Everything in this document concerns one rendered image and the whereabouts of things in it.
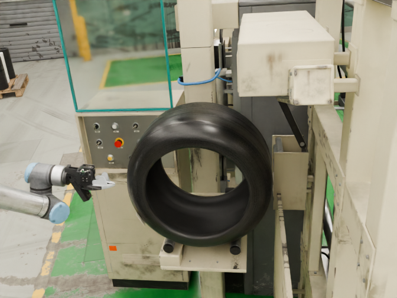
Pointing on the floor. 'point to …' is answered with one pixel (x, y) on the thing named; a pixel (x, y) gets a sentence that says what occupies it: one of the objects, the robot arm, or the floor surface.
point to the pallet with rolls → (19, 86)
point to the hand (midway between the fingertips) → (111, 185)
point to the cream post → (210, 180)
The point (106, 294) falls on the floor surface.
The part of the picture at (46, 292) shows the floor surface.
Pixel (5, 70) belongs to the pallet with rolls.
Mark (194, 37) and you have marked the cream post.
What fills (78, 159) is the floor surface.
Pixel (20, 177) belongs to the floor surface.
